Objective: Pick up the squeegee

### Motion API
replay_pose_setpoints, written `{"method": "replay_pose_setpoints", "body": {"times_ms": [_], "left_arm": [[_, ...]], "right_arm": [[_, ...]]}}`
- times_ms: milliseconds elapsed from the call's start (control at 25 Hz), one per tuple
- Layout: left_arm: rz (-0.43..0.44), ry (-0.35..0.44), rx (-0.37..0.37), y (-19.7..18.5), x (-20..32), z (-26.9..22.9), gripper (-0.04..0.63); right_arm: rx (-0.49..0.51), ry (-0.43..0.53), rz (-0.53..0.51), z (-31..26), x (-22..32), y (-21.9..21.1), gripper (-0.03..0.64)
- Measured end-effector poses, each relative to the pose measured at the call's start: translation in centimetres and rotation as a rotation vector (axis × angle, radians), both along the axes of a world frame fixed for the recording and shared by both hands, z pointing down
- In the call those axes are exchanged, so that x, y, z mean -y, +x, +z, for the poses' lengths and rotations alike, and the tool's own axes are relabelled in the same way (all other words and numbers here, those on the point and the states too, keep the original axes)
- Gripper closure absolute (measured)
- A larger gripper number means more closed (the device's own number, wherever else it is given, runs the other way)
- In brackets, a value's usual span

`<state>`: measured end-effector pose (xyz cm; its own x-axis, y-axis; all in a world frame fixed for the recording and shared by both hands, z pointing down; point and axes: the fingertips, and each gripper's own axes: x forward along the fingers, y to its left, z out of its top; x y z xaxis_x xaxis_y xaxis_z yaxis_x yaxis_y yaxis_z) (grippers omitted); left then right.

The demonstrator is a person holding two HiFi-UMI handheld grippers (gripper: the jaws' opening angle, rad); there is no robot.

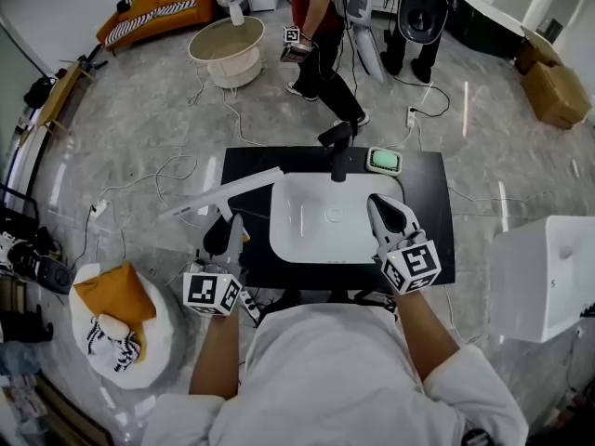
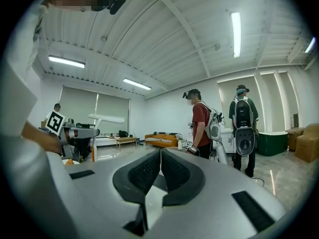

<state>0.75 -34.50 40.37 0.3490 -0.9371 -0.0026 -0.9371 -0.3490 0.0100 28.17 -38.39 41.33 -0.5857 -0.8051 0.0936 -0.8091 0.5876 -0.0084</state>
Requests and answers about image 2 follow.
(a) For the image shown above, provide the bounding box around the orange sofa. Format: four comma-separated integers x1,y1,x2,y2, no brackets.
144,131,185,148

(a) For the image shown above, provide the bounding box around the cardboard box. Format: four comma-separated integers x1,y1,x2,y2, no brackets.
295,123,319,163
286,127,306,151

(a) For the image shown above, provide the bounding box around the person's left forearm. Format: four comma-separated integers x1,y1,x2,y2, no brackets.
21,122,62,156

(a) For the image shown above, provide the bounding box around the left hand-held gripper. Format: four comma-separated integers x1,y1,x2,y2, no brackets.
38,110,101,159

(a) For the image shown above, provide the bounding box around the black white striped throw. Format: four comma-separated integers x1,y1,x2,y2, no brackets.
145,137,173,144

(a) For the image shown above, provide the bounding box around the white vase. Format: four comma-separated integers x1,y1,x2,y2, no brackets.
175,133,184,150

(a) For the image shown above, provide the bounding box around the white counter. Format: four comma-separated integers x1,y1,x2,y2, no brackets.
220,127,237,154

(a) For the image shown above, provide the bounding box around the ceiling tube light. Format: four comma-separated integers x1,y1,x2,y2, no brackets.
231,11,242,58
123,78,152,91
48,55,86,69
304,36,317,54

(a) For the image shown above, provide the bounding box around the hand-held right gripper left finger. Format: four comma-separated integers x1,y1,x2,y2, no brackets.
62,149,162,239

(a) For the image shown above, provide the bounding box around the white squeegee with orange handle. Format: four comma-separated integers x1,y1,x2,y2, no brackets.
88,113,126,163

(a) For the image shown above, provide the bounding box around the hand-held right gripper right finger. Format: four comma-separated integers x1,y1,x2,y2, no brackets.
149,149,287,239

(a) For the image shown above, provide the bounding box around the wooden side table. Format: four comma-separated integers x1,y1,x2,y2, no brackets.
116,136,138,149

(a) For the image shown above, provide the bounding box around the operator in white shirt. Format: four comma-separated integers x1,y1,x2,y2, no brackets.
1,3,78,239

